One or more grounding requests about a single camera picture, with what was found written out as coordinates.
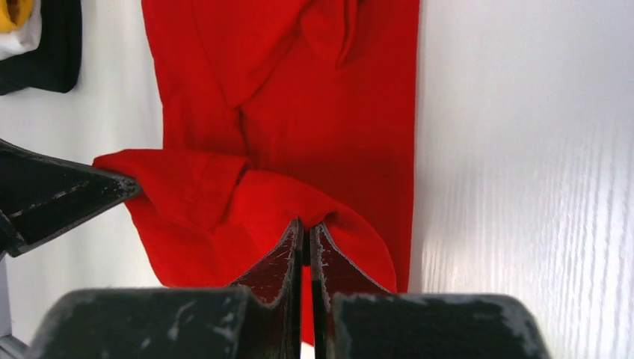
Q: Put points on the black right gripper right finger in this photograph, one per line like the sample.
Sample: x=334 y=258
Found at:
x=355 y=317

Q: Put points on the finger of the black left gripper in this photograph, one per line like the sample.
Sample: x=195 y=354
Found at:
x=43 y=197

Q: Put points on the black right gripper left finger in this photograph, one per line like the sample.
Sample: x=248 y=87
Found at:
x=257 y=316

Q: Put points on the red t-shirt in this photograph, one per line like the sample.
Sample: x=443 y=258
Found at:
x=272 y=111

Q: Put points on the folded black t-shirt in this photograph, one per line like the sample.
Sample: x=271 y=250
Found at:
x=54 y=63

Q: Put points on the folded white t-shirt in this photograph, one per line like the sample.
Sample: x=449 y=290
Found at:
x=20 y=39

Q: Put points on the folded orange t-shirt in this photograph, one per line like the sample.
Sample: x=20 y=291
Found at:
x=14 y=14

